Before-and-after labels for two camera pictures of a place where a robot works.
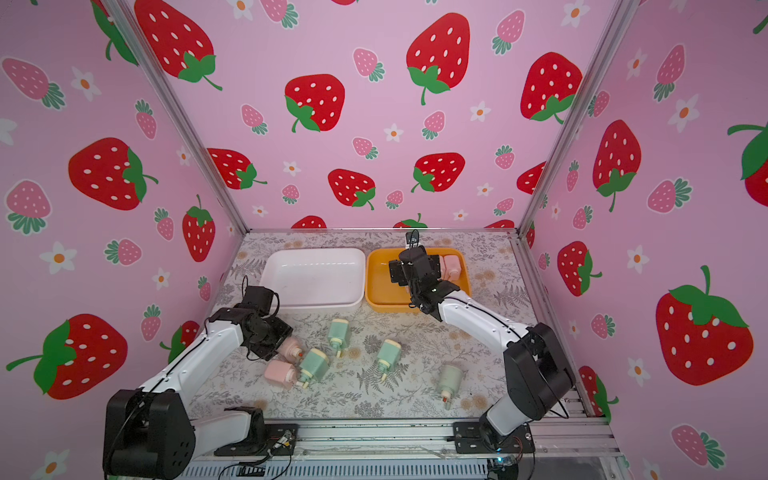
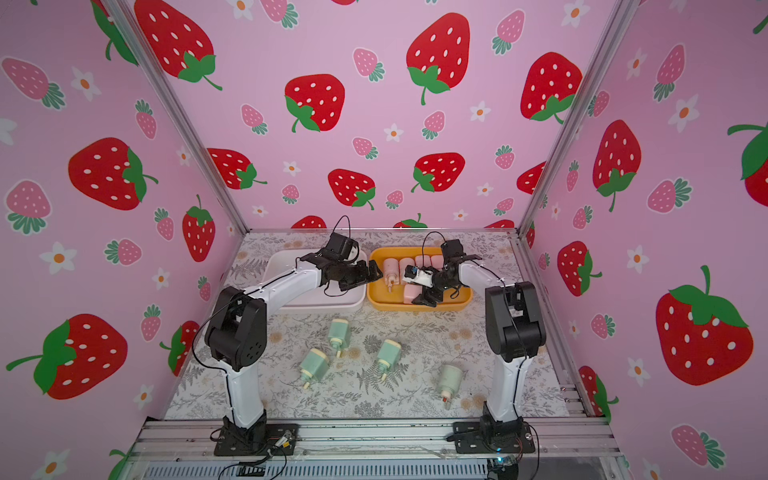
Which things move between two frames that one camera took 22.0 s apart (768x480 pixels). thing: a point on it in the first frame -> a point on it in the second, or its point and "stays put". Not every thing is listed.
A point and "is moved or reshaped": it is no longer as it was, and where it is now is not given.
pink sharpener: (290, 349) is moved or reshaped
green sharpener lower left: (315, 365) stays put
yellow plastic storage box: (385, 296) stays put
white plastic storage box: (316, 278) stays put
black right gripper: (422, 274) -> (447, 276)
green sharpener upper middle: (338, 334) stays put
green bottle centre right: (388, 356) stays put
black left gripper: (283, 328) -> (363, 276)
